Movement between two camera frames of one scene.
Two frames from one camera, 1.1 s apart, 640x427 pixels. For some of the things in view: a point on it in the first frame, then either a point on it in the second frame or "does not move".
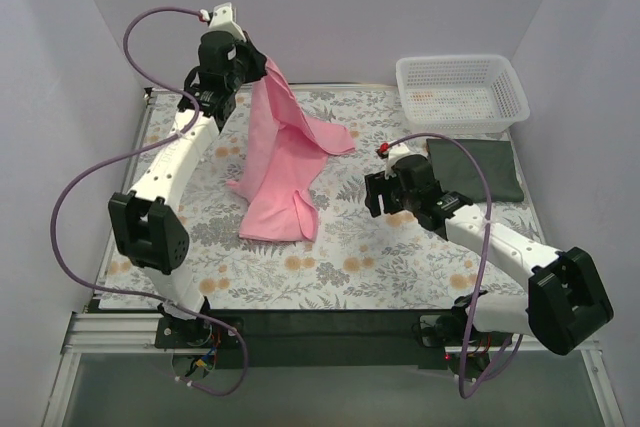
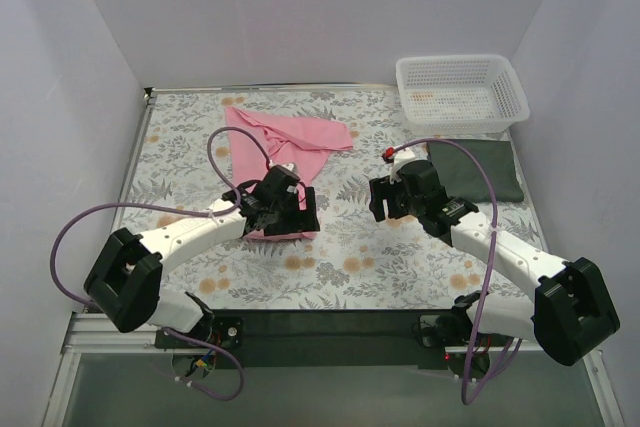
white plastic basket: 461,94 does not move
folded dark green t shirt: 458,173 does not move
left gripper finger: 254,64 → 298,221
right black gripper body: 376,192 does not move
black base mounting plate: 376,339 does not move
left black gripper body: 256,62 → 295,220
